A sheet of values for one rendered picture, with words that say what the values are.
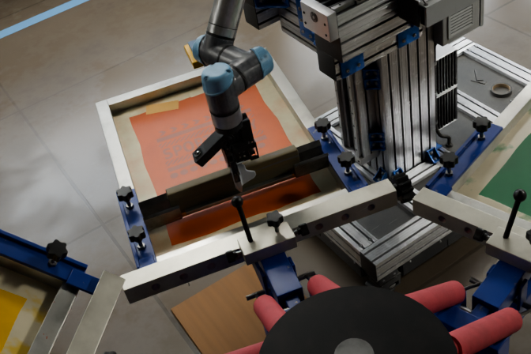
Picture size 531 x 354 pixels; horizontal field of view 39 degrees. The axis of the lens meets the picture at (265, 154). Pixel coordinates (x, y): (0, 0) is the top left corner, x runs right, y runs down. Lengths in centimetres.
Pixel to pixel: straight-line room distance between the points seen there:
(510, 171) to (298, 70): 230
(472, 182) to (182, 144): 84
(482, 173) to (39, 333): 114
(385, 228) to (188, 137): 97
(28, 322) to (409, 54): 169
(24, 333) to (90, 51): 333
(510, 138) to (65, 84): 303
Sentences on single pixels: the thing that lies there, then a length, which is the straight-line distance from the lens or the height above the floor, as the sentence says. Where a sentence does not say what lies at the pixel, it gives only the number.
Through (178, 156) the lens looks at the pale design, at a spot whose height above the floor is 95.
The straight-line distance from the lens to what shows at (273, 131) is 220.
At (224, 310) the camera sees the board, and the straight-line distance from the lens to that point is 299.
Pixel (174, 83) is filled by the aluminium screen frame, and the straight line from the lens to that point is 245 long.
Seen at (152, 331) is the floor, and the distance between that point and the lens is 304.
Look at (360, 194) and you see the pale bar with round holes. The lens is 184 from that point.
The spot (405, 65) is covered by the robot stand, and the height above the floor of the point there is 73.
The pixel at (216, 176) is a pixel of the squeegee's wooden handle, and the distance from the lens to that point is 193.
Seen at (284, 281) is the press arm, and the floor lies 104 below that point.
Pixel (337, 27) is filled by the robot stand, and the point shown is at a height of 115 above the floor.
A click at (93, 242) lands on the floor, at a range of 346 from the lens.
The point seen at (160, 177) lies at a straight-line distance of 215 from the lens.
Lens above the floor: 231
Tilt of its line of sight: 40 degrees down
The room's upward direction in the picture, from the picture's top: 12 degrees counter-clockwise
